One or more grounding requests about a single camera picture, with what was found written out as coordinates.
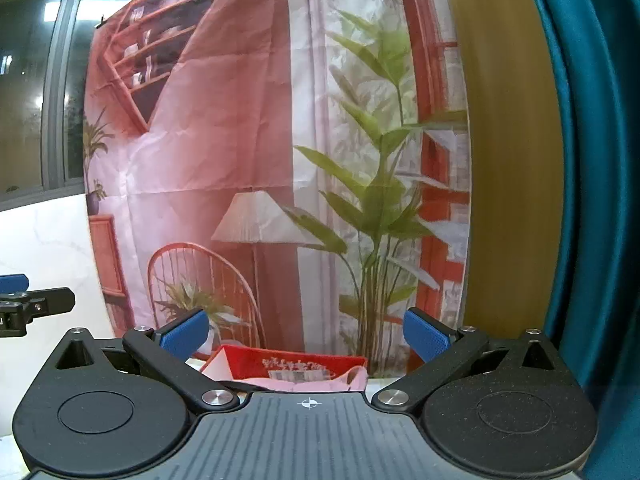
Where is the dark framed window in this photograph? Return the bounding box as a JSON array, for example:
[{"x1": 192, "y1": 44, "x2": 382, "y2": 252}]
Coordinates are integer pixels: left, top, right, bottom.
[{"x1": 0, "y1": 0, "x2": 101, "y2": 211}]

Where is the printed room scene wall backdrop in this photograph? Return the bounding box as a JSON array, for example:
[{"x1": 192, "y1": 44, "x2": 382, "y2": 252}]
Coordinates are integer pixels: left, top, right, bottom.
[{"x1": 82, "y1": 0, "x2": 473, "y2": 391}]

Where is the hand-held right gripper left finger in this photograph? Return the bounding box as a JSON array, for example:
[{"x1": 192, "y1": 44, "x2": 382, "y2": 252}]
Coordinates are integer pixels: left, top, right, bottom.
[{"x1": 47, "y1": 308, "x2": 240, "y2": 413}]

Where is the teal curtain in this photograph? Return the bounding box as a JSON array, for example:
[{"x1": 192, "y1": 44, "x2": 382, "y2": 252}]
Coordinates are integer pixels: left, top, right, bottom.
[{"x1": 520, "y1": 0, "x2": 640, "y2": 480}]

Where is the pink packet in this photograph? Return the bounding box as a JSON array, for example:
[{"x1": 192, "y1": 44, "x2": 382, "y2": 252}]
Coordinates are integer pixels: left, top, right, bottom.
[{"x1": 245, "y1": 366, "x2": 368, "y2": 395}]

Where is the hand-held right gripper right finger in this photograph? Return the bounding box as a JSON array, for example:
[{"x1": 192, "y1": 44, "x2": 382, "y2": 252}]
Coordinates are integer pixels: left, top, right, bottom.
[{"x1": 372, "y1": 308, "x2": 568, "y2": 413}]

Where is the red strawberry print cardboard box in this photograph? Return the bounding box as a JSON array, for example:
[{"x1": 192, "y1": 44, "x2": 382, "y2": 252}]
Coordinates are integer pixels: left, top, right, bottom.
[{"x1": 200, "y1": 344, "x2": 371, "y2": 396}]

